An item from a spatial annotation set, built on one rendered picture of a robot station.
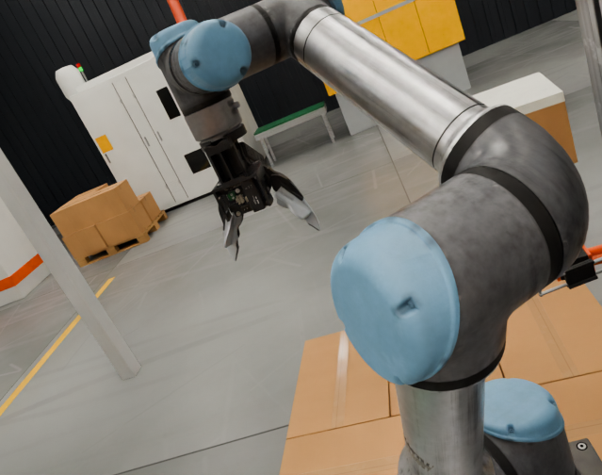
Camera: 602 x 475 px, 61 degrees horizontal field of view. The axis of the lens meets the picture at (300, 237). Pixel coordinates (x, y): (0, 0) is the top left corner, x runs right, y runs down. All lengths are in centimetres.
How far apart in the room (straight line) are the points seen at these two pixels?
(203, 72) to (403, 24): 784
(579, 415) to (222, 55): 146
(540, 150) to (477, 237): 11
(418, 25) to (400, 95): 791
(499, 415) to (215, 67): 56
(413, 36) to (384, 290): 811
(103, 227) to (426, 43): 555
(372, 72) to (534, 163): 20
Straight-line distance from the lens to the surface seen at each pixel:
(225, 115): 73
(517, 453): 76
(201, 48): 61
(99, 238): 813
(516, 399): 78
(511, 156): 44
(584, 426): 173
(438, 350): 37
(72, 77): 949
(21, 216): 396
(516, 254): 39
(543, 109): 302
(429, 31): 846
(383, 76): 55
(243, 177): 72
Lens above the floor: 180
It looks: 20 degrees down
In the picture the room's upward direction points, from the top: 24 degrees counter-clockwise
